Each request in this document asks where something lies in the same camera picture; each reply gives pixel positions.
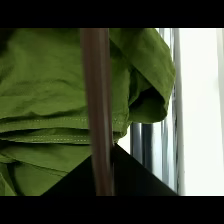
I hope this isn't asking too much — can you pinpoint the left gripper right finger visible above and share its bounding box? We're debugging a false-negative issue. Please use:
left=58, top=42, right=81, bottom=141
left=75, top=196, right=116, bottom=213
left=111, top=142, right=178, bottom=197

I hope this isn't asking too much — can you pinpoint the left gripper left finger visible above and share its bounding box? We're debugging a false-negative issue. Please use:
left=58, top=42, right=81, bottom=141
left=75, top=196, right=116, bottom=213
left=42, top=154, right=98, bottom=197

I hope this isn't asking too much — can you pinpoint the green long-sleeved shirt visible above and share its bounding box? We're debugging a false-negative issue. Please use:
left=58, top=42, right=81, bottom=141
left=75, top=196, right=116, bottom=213
left=0, top=27, right=177, bottom=197

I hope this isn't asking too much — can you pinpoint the silver frame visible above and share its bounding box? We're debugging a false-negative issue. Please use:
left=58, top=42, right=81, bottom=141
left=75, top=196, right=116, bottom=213
left=159, top=27, right=187, bottom=197

